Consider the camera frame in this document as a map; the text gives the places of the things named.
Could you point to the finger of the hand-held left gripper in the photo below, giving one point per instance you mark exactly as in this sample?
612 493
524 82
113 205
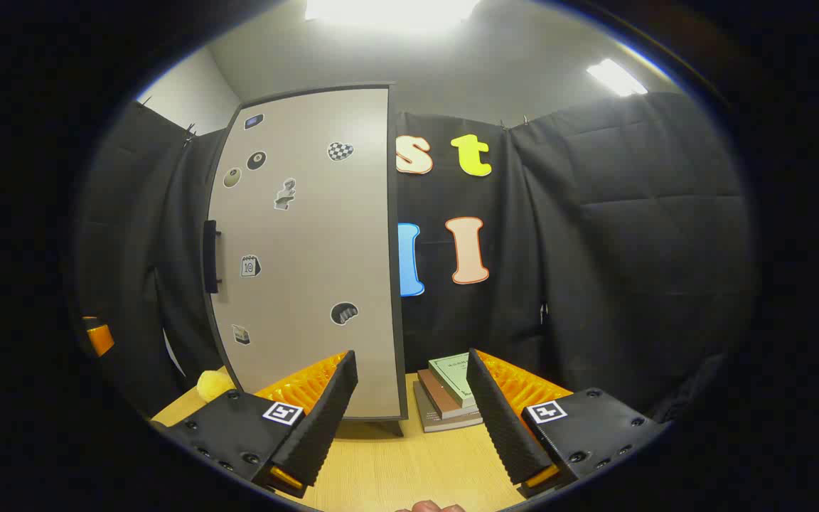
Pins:
100 338

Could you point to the grey cabinet door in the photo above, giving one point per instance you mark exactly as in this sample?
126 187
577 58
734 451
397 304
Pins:
310 235

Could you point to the yellow fluffy ball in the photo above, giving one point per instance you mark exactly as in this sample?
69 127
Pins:
214 384

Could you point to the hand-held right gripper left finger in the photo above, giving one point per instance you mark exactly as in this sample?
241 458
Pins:
324 419

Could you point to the black backdrop cloth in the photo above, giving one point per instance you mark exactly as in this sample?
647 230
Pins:
594 249

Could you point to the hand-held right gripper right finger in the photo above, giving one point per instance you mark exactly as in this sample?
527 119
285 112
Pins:
502 419

